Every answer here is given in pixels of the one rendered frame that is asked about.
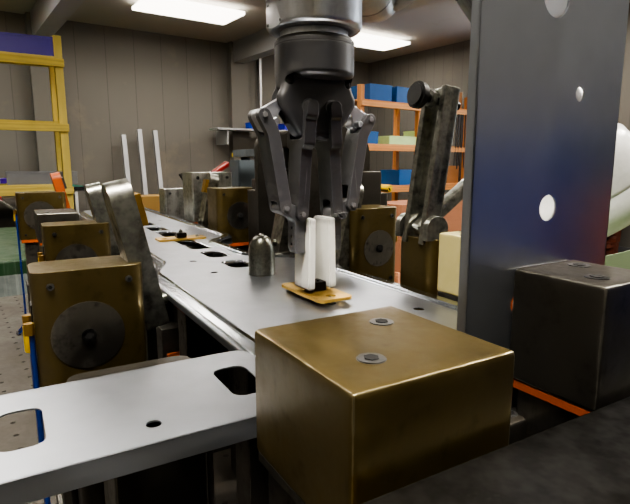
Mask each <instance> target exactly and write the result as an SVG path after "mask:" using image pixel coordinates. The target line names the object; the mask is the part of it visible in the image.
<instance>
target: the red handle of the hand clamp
mask: <svg viewBox="0 0 630 504"><path fill-rule="evenodd" d="M463 181H464V178H463V179H462V180H461V181H460V182H459V183H458V184H457V185H455V186H454V187H453V188H452V189H451V190H450V191H449V192H448V193H447V194H445V195H444V200H443V207H442V213H441V217H444V216H446V215H447V214H448V213H449V212H450V211H451V210H452V209H453V208H454V207H455V206H456V205H457V204H459V203H460V202H461V201H462V200H463ZM421 221H422V216H420V217H419V218H418V219H417V220H416V221H415V222H414V223H413V224H412V229H413V231H414V233H415V234H417V235H419V234H420V227H421Z"/></svg>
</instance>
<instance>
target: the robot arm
mask: <svg viewBox="0 0 630 504"><path fill-rule="evenodd" d="M413 1H415V0H266V29H267V31H268V32H269V34H270V35H272V36H273V37H275V38H277V40H276V41H275V42H274V68H275V79H276V87H275V90H274V92H273V94H272V101H271V102H270V103H268V104H266V105H264V106H263V107H261V108H259V109H254V110H251V111H250V112H249V113H248V120H249V122H250V123H251V125H252V127H253V129H254V131H255V133H256V135H257V138H258V144H259V150H260V156H261V162H262V167H263V173H264V179H265V185H266V190H267V196H268V202H269V208H270V210H271V212H273V213H277V214H280V215H282V216H284V217H285V218H287V220H288V248H289V251H290V252H292V253H295V285H296V286H299V287H301V288H304V289H306V290H309V291H312V290H314V289H315V279H316V278H318V279H321V280H324V281H326V286H327V287H329V288H333V287H335V286H336V269H335V250H339V249H340V246H341V219H345V218H346V217H347V214H348V212H349V211H355V210H356V209H357V207H358V202H359V196H360V189H361V182H362V175H363V169H364V162H365V155H366V149H367V142H368V137H369V135H370V133H371V130H372V128H373V126H374V124H375V121H376V118H375V116H374V115H373V114H365V113H363V112H362V111H361V110H360V109H358V108H357V107H356V106H355V99H354V97H353V94H352V91H351V83H352V79H353V77H354V42H353V41H352V39H351V38H352V37H354V36H356V35H357V34H359V33H360V31H361V29H362V22H364V23H379V22H382V21H385V20H387V19H388V18H390V17H391V16H392V15H393V14H394V13H395V11H399V10H401V9H402V8H404V7H406V6H407V5H409V4H410V3H412V2H413ZM278 115H279V117H280V118H281V120H282V121H283V123H284V125H285V126H286V128H287V129H288V135H287V146H288V148H289V162H288V179H287V172H286V166H285V160H284V154H283V148H282V141H281V136H280V132H279V129H278V124H279V122H280V119H279V118H278ZM346 121H347V123H346ZM345 123H346V124H345ZM344 124H345V127H346V128H347V129H348V130H347V132H346V135H345V140H344V146H343V153H342V160H341V159H340V148H341V147H342V127H343V126H344ZM327 139H328V141H327ZM314 147H315V149H316V151H317V163H318V179H319V194H320V210H321V214H322V216H320V215H317V216H315V217H314V219H312V218H308V215H309V200H310V182H311V165H312V150H313V148H314ZM539 209H540V216H541V218H542V219H543V220H545V221H546V220H548V219H549V218H550V217H551V216H552V214H553V211H554V201H553V198H552V197H551V196H550V195H547V196H545V197H544V198H543V199H542V201H541V203H540V208H539ZM629 225H630V131H629V130H627V128H626V127H625V126H624V125H622V124H619V123H618V128H617V138H616V149H615V159H614V170H613V180H612V191H611V201H610V212H609V222H608V233H607V237H609V236H611V235H613V234H614V233H616V232H618V231H620V230H622V229H624V228H625V227H627V226H629Z"/></svg>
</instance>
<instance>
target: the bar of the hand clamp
mask: <svg viewBox="0 0 630 504"><path fill-rule="evenodd" d="M459 95H460V88H459V87H455V86H450V85H447V84H446V85H442V87H441V88H437V89H431V88H429V85H428V84H427V83H426V82H423V81H416V82H414V83H413V84H412V85H411V86H410V88H409V90H408V93H407V102H408V105H409V106H410V107H411V108H415V109H420V108H421V111H420V118H419V125H418V132H417V138H416V145H415V152H414V159H413V166H412V173H411V179H410V186H409V193H408V200H407V207H406V214H405V221H404V227H403V234H402V241H405V242H408V236H416V235H417V234H415V233H414V231H413V229H412V224H413V223H414V222H415V221H416V220H417V219H418V218H419V217H420V216H422V221H421V227H420V234H419V241H418V244H420V245H425V241H422V238H423V225H424V222H425V220H426V219H427V218H429V217H431V216H439V217H441V213H442V207H443V200H444V194H445V187H446V181H447V174H448V168H449V161H450V154H451V148H452V141H453V135H454V128H455V122H456V115H457V110H459V109H460V106H461V104H460V102H459Z"/></svg>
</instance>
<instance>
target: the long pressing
mask: <svg viewBox="0 0 630 504"><path fill-rule="evenodd" d="M144 208H145V212H146V215H147V219H148V223H149V224H151V225H149V226H143V228H144V231H145V235H146V238H147V242H148V245H149V249H150V253H151V256H152V260H153V263H154V267H155V271H156V274H157V278H158V281H159V285H160V288H161V292H162V293H163V292H164V293H166V295H167V298H168V300H169V301H170V302H171V303H172V304H174V305H175V306H176V307H177V308H179V309H180V310H181V311H182V312H183V313H185V314H186V315H187V316H188V317H189V318H191V319H192V320H193V321H194V322H195V323H197V324H198V325H199V326H200V327H201V328H203V329H204V330H205V331H206V332H207V333H209V334H210V335H211V336H212V337H213V338H215V339H216V340H217V341H218V342H220V343H221V344H222V345H223V346H224V347H226V348H227V349H228V350H229V351H246V352H249V353H251V354H253V355H254V356H255V331H256V330H258V329H261V328H267V327H272V326H278V325H284V324H290V323H295V322H301V321H307V320H313V319H318V318H324V317H330V316H336V315H341V314H347V313H353V312H359V311H364V310H370V309H376V308H382V307H387V306H393V307H395V308H398V309H401V310H404V311H406V312H409V313H412V314H414V315H417V316H420V317H423V318H425V319H428V320H431V321H433V322H436V323H439V324H441V325H444V326H447V327H450V328H452V329H455V330H456V328H457V307H458V302H457V301H454V300H451V299H448V298H444V297H441V296H438V295H435V294H431V293H428V292H425V291H421V290H418V289H415V288H412V287H408V286H405V285H402V284H399V283H395V282H392V281H389V280H385V279H382V278H379V277H376V276H372V275H369V274H366V273H363V272H359V271H356V270H353V269H350V268H346V267H343V266H340V265H336V264H335V269H336V286H335V287H333V288H334V289H337V290H340V291H342V292H345V293H348V294H351V295H352V299H349V300H343V301H337V302H334V303H335V304H333V305H327V304H324V303H317V302H315V301H312V300H310V299H308V298H305V297H303V296H301V295H298V294H296V293H294V292H291V291H289V290H287V289H285V288H282V284H283V283H289V282H295V254H282V253H275V275H272V276H265V277H256V276H250V275H249V267H240V268H234V267H230V266H227V265H225V264H229V263H244V264H246V265H249V264H248V251H244V250H241V249H238V248H235V247H233V246H230V245H229V244H232V236H231V235H230V234H228V233H225V232H222V231H219V230H216V229H212V228H209V227H206V226H203V225H200V224H197V223H193V222H190V221H187V220H184V219H181V218H178V217H174V216H171V215H168V214H165V213H162V212H158V211H155V210H152V209H149V208H146V207H144ZM155 228H160V229H163V230H165V231H151V230H149V229H155ZM180 229H181V230H182V231H183V232H187V235H196V234H198V235H203V236H206V239H196V240H182V241H169V242H158V241H156V240H155V238H158V237H164V236H162V235H160V234H161V233H172V234H175V232H179V230H180ZM182 242H194V243H196V244H199V245H201V246H203V247H206V248H205V249H190V248H188V247H186V246H184V245H182V244H179V243H182ZM211 253H220V254H223V255H225V256H227V257H214V258H213V257H208V256H206V255H203V254H211ZM193 261H195V262H193ZM214 272H216V273H214ZM414 309H423V310H414Z"/></svg>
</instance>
